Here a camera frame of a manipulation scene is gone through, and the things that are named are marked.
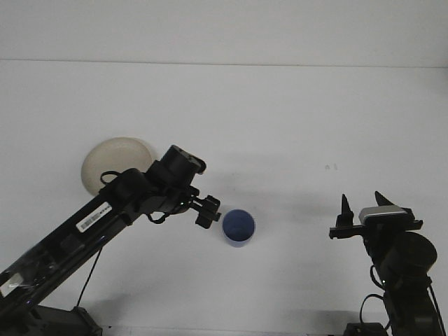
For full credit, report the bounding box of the pale blue cup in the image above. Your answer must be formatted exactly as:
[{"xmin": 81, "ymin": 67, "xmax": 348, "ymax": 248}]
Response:
[{"xmin": 222, "ymin": 209, "xmax": 257, "ymax": 249}]

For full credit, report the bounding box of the pale round plate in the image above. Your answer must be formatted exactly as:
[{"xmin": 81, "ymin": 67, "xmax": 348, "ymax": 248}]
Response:
[{"xmin": 80, "ymin": 136, "xmax": 155, "ymax": 197}]

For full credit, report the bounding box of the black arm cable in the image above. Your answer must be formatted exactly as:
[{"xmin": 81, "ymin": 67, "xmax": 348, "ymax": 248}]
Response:
[
  {"xmin": 75, "ymin": 243, "xmax": 105, "ymax": 311},
  {"xmin": 359, "ymin": 293, "xmax": 386, "ymax": 325}
]

